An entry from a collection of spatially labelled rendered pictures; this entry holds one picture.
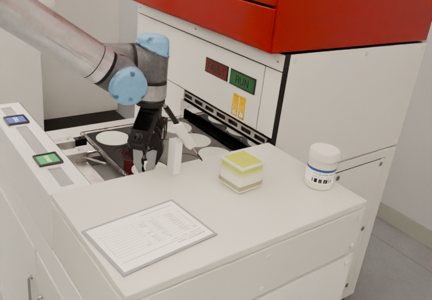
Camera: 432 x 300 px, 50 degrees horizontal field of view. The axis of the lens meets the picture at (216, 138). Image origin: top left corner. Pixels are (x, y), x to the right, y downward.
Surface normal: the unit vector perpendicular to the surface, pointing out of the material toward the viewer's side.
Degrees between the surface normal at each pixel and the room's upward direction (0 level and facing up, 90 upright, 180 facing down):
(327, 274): 90
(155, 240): 0
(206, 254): 0
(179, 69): 90
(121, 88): 93
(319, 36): 91
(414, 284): 0
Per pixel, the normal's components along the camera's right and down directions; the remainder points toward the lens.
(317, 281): 0.59, 0.39
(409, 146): -0.80, 0.17
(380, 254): 0.11, -0.91
